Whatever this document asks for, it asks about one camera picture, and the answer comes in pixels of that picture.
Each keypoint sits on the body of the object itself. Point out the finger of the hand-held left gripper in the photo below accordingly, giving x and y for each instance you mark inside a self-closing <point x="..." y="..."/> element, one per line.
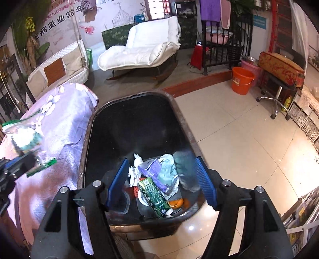
<point x="22" y="165"/>
<point x="6" y="164"/>

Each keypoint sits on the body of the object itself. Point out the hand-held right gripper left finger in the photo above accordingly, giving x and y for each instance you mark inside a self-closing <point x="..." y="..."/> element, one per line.
<point x="119" y="184"/>

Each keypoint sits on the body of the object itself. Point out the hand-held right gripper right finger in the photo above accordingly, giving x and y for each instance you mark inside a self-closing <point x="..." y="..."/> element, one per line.
<point x="204" y="184"/>

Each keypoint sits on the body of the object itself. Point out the white tissue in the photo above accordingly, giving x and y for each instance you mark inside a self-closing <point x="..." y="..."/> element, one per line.
<point x="135" y="171"/>

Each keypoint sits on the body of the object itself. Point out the green edged plastic packet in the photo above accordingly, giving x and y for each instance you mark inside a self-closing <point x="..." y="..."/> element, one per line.
<point x="27" y="139"/>

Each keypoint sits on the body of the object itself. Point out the purple plastic wrapper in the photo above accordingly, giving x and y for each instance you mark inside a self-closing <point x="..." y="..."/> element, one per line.
<point x="150" y="170"/>

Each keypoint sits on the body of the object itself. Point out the green drink carton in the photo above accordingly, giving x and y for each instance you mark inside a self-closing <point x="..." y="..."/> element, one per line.
<point x="153" y="196"/>

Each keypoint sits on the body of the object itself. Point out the light blue plastic wrapper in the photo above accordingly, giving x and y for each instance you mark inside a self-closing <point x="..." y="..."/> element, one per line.
<point x="167" y="174"/>

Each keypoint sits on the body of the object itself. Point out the black trash bin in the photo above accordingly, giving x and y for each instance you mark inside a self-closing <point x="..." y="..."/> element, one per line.
<point x="137" y="124"/>

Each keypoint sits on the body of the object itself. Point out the red net bag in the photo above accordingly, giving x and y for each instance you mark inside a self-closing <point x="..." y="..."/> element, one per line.
<point x="135" y="191"/>

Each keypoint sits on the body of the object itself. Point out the orange peel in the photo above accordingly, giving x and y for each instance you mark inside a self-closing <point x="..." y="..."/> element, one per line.
<point x="178" y="203"/>

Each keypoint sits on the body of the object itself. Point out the purple floral tablecloth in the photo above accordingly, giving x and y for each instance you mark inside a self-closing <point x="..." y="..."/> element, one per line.
<point x="62" y="119"/>

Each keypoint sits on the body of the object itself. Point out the brown square cushion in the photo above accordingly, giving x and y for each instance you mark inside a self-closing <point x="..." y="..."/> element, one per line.
<point x="54" y="71"/>

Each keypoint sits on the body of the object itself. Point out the white wicker swing seat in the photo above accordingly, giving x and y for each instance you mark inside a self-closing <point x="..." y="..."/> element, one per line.
<point x="74" y="72"/>

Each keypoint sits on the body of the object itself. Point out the orange plastic bucket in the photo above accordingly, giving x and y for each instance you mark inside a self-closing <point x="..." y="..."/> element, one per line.
<point x="241" y="82"/>

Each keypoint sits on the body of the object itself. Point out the yellow bottle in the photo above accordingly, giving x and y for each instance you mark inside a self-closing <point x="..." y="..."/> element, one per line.
<point x="287" y="104"/>

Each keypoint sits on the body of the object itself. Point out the beige cushion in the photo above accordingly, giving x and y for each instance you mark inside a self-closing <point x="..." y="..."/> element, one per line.
<point x="73" y="61"/>

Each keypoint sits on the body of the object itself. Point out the low white shelf rack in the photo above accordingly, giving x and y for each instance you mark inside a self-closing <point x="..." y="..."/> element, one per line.
<point x="304" y="117"/>

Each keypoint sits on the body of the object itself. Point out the rolling black stool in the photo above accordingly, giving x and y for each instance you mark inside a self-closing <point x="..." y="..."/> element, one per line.
<point x="276" y="84"/>

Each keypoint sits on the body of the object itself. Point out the pink plastic basin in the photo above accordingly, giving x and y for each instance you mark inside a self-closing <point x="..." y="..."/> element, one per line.
<point x="257" y="72"/>

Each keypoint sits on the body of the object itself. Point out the green bag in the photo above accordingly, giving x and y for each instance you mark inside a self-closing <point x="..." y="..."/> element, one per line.
<point x="89" y="59"/>

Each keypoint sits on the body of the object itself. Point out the red heater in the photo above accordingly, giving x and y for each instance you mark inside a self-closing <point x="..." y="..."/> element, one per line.
<point x="197" y="56"/>

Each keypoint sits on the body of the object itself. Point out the metal basin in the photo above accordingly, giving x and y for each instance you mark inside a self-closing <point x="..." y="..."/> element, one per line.
<point x="250" y="60"/>

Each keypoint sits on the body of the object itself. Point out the red gold patterned case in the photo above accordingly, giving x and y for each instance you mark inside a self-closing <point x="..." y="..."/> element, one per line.
<point x="279" y="66"/>

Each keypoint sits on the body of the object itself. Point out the yellow artificial flowers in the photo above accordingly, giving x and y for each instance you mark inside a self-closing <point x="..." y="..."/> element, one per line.
<point x="30" y="24"/>

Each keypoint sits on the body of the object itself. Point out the white cushioned rocking chair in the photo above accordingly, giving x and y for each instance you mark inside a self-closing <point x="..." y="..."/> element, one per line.
<point x="142" y="42"/>

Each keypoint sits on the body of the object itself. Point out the pink rolled towels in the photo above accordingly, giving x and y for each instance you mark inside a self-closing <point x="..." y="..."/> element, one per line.
<point x="216" y="38"/>

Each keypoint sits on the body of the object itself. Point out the green patterned box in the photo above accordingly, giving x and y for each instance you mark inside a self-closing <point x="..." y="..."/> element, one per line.
<point x="114" y="36"/>

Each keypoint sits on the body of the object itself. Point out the black metal rack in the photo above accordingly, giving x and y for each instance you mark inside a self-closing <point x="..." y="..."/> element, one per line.
<point x="239" y="37"/>

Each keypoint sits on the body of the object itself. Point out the dark patterned cabinet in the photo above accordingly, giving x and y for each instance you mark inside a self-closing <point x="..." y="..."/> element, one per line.
<point x="188" y="32"/>

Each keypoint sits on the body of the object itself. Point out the blue tissue box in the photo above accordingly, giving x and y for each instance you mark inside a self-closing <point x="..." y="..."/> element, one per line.
<point x="139" y="18"/>

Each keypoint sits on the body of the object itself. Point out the pink towel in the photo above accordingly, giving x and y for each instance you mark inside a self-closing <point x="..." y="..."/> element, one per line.
<point x="225" y="15"/>

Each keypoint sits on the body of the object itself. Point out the purple towel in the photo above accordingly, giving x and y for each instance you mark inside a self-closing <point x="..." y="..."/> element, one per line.
<point x="209" y="10"/>

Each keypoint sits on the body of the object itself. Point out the red ladder shelf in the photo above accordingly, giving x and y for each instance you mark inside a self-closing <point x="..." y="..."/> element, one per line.
<point x="284" y="25"/>

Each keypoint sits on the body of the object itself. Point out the white hanging sheet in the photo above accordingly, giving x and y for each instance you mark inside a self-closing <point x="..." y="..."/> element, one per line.
<point x="299" y="32"/>

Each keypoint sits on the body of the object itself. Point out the green potted plant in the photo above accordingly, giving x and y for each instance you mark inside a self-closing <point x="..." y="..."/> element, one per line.
<point x="241" y="7"/>

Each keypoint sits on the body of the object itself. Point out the red phone booth cabinet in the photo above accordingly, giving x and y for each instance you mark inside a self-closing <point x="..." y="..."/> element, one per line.
<point x="159" y="7"/>

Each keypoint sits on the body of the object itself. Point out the black metal frame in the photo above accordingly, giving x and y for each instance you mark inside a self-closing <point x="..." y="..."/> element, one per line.
<point x="15" y="74"/>

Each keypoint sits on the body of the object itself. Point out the blue wall sign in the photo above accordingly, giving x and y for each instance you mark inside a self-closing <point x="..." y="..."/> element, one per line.
<point x="259" y="22"/>

